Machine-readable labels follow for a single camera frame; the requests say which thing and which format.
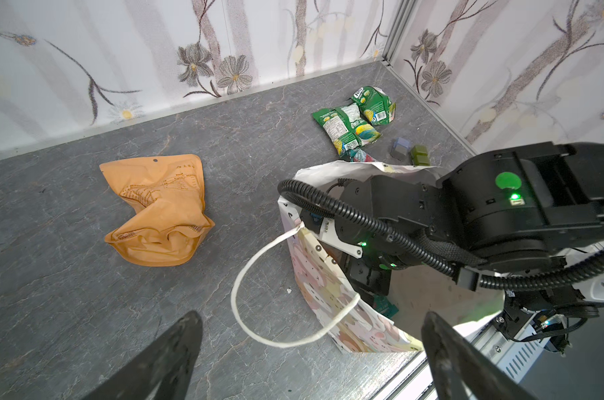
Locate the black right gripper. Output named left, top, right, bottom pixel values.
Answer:
left=339, top=253, right=392, bottom=298

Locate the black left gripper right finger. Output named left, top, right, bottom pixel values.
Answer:
left=421, top=312, right=534, bottom=400

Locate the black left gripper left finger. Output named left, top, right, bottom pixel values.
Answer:
left=85, top=311, right=203, bottom=399

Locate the teal snack packet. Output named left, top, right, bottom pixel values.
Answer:
left=340, top=148, right=376, bottom=163
left=373, top=296, right=399, bottom=319

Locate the cartoon animal paper bag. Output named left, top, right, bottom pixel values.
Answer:
left=230, top=159, right=505, bottom=354

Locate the brown snack packet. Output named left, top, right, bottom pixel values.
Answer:
left=100, top=154, right=214, bottom=268

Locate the green yellow snack packet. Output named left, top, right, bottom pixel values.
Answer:
left=351, top=86, right=396, bottom=126

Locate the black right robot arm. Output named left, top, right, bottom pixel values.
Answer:
left=278, top=143, right=604, bottom=320

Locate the green block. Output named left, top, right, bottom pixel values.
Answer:
left=410, top=145, right=431, bottom=166

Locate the grey blue block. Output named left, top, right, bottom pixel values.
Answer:
left=390, top=138, right=412, bottom=162

